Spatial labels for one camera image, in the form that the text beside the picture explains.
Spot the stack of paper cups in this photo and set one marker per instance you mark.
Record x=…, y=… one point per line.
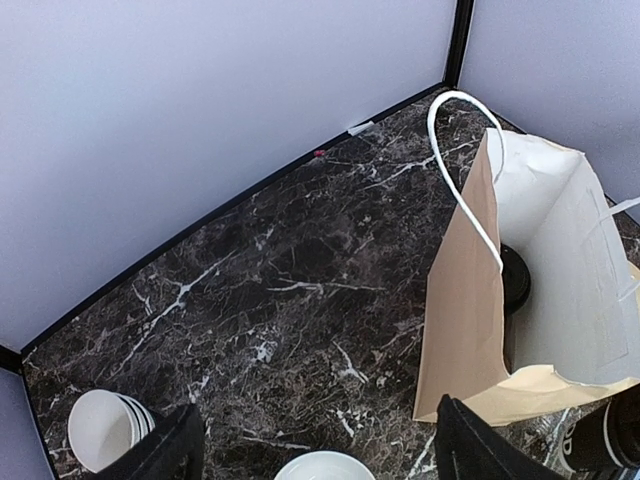
x=104, y=425

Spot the white ceramic bowl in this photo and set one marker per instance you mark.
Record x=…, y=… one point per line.
x=324, y=465

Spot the left black frame post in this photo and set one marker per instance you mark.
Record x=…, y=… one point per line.
x=10, y=360

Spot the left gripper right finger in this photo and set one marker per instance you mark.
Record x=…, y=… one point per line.
x=466, y=447

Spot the brown paper bag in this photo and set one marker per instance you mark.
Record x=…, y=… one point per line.
x=532, y=305

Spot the black frame post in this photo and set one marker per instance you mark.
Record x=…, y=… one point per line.
x=458, y=42
x=10, y=360

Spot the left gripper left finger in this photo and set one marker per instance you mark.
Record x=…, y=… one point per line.
x=177, y=438

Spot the right black frame post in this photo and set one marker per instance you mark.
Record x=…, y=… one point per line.
x=458, y=42

